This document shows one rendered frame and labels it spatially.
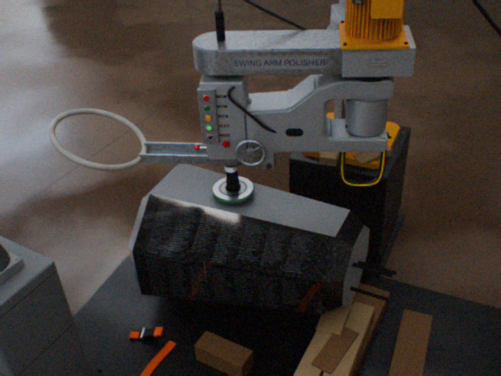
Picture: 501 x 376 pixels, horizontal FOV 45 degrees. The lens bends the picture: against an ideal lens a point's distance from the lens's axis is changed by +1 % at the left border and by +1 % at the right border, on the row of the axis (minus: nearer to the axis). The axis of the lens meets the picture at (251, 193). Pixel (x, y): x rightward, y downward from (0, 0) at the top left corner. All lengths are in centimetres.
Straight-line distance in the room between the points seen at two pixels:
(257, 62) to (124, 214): 217
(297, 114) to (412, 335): 141
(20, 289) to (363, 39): 183
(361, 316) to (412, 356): 32
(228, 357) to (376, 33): 179
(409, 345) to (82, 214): 251
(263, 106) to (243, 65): 25
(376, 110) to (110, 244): 222
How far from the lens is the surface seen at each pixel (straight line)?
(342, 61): 265
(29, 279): 288
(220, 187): 316
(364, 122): 281
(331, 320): 329
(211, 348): 333
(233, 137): 284
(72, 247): 433
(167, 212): 322
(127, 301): 382
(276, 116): 278
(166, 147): 313
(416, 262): 403
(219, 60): 267
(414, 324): 351
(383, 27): 262
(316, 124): 280
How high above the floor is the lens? 271
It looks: 37 degrees down
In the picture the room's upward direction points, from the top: 3 degrees counter-clockwise
